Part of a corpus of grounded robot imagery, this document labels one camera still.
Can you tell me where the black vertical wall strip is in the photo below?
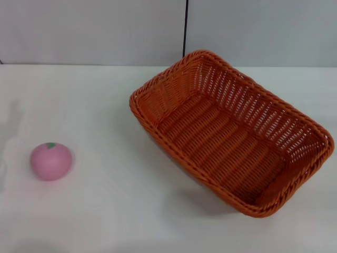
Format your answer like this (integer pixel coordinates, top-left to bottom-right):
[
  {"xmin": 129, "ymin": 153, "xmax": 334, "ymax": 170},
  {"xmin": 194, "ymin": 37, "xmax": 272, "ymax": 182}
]
[{"xmin": 182, "ymin": 0, "xmax": 190, "ymax": 57}]

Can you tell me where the orange woven plastic basket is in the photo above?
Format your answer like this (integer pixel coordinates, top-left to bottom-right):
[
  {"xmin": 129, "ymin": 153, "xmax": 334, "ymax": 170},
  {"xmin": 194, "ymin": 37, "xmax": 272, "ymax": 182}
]
[{"xmin": 128, "ymin": 49, "xmax": 335, "ymax": 219}]

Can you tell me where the pink peach toy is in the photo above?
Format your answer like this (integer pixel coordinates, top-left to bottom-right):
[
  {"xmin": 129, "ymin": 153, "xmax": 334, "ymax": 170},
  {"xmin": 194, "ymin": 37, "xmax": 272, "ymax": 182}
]
[{"xmin": 29, "ymin": 142, "xmax": 73, "ymax": 182}]

